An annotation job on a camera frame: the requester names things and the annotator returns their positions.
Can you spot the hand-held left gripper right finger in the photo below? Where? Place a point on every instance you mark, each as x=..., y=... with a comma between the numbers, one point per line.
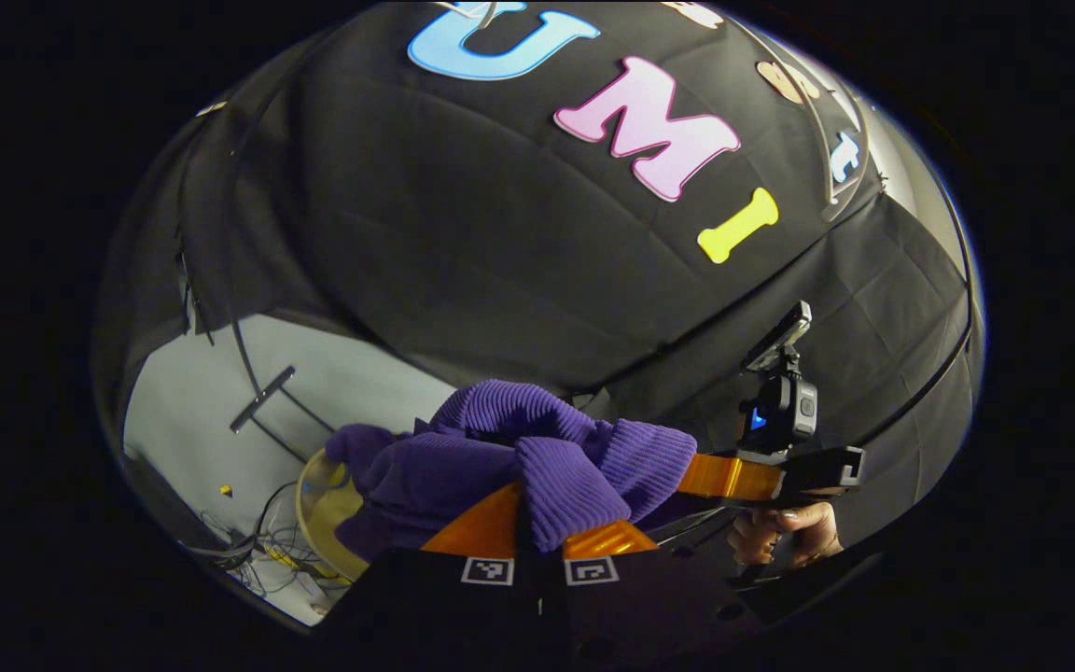
x=649, y=607

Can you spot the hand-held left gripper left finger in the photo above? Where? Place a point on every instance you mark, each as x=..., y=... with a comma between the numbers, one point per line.
x=425, y=607

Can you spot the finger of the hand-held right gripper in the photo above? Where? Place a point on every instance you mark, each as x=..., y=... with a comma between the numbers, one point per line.
x=733, y=476

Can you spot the yellow laundry hamper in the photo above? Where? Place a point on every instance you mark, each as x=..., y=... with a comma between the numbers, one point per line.
x=323, y=504

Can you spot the purple ribbed knit jacket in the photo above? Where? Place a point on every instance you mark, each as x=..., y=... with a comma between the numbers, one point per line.
x=537, y=467

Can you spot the white plastic clothes hanger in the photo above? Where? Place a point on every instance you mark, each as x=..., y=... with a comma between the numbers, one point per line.
x=831, y=140

